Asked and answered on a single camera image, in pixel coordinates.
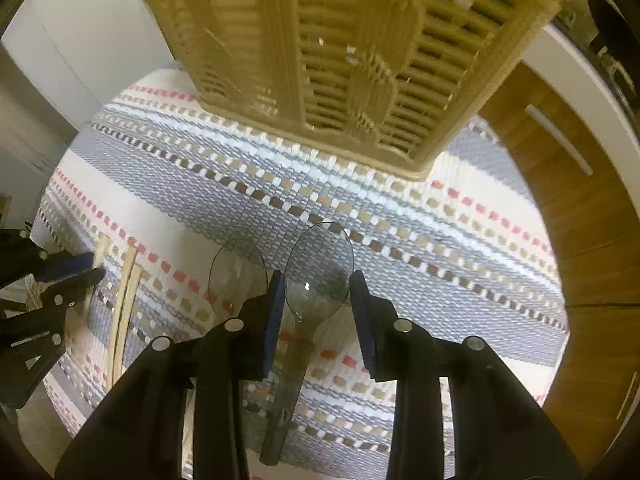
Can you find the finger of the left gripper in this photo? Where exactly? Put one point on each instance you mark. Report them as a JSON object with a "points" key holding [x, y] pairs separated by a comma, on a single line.
{"points": [[73, 290], [62, 265]]}

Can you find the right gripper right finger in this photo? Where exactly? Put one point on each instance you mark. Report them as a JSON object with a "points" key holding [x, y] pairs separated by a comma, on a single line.
{"points": [[500, 431]]}

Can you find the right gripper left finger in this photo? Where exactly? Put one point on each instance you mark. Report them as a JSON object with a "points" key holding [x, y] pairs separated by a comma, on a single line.
{"points": [[136, 431]]}

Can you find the wooden chopstick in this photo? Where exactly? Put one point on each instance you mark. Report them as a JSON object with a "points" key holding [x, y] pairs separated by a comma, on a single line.
{"points": [[131, 293], [117, 314], [104, 242]]}

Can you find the clear plastic spoon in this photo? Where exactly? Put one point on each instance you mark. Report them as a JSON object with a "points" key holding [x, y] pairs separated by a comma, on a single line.
{"points": [[316, 286], [237, 273]]}

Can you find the beige plastic utensil basket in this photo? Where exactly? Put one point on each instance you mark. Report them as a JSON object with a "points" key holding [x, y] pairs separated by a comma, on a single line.
{"points": [[384, 82]]}

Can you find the striped woven table mat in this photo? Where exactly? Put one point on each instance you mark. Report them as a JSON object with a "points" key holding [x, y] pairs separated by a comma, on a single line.
{"points": [[462, 252]]}

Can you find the wooden base cabinet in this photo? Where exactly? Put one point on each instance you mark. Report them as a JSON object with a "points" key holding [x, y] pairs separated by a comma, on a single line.
{"points": [[594, 233]]}

